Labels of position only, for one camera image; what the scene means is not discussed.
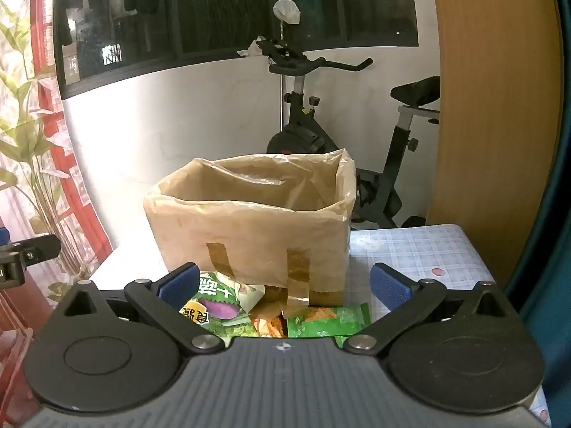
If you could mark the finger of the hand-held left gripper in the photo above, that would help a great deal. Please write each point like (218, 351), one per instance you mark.
(35, 247)

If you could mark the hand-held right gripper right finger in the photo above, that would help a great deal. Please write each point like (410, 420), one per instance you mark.
(390, 287)

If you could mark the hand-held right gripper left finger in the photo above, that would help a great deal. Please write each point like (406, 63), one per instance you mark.
(180, 286)

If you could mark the plastic-lined cardboard box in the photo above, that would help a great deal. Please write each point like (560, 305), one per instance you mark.
(250, 232)

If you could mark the orange snack packet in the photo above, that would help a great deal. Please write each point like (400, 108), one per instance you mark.
(270, 321)

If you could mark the green purple snack packet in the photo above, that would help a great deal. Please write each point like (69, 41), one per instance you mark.
(218, 307)

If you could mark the blue plaid tablecloth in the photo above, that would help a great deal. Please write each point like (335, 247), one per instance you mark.
(424, 249)

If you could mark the pale yellow snack packet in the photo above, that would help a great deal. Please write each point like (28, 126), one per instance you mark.
(252, 295)

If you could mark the red leaf-print curtain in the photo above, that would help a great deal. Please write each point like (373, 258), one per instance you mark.
(26, 142)

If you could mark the black exercise bike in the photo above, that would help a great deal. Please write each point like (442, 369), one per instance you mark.
(303, 136)

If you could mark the wooden board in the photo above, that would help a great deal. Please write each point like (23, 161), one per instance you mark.
(490, 98)

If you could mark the crumpled white tissue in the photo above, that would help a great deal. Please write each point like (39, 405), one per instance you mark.
(252, 49)

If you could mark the dark window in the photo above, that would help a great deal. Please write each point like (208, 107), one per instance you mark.
(223, 9)

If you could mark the white plastic bag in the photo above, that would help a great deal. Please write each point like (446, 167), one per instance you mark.
(286, 11)

